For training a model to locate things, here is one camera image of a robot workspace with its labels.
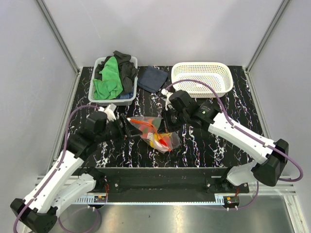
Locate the white slotted cable duct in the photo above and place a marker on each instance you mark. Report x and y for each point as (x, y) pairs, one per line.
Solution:
(92, 200)

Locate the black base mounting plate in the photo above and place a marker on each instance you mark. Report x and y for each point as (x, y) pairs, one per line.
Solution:
(167, 185)

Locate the black cloth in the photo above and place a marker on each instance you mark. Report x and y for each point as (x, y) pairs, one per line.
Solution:
(127, 70)

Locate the blue checkered cloth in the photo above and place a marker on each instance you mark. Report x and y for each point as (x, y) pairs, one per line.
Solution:
(125, 96)

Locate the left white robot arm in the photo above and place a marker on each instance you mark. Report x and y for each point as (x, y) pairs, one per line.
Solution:
(41, 208)

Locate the clear zip top bag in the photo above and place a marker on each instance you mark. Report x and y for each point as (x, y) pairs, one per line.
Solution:
(137, 121)

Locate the green cloth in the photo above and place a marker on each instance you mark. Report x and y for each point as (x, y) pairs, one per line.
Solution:
(109, 87)

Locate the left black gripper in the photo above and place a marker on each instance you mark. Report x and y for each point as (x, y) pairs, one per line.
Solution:
(129, 129)

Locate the folded dark blue cloth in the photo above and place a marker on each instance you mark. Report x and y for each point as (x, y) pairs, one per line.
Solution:
(152, 79)

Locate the red fake fruit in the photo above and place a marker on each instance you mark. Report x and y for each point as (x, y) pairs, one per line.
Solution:
(147, 128)

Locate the white perforated basket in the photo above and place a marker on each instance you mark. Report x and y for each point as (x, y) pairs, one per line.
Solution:
(193, 77)

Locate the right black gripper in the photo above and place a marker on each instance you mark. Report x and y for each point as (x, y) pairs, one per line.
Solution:
(165, 126)

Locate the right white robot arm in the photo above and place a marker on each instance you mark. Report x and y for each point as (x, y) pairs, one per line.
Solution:
(269, 157)

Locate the yellow fake fruit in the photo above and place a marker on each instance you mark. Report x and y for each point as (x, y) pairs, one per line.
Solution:
(162, 140)

